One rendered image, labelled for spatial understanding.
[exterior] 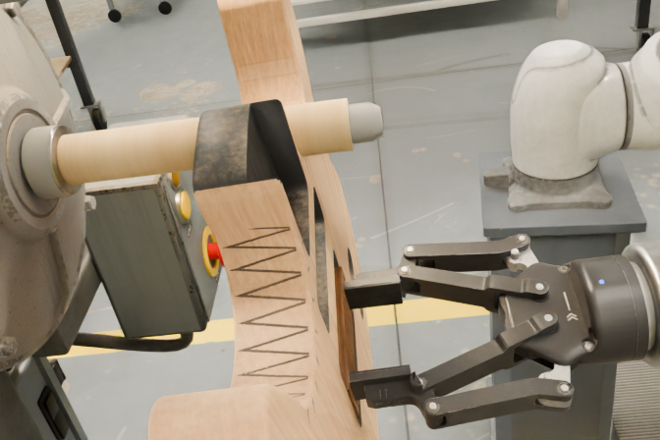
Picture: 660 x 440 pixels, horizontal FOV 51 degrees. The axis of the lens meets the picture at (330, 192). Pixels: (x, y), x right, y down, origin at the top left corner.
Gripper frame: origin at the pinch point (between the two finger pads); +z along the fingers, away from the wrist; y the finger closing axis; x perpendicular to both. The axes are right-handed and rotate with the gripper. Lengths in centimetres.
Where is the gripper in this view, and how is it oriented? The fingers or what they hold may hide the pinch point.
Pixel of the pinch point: (352, 338)
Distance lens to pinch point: 52.2
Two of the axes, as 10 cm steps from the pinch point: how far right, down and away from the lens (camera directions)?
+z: -9.9, 1.3, 0.9
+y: -0.4, -7.5, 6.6
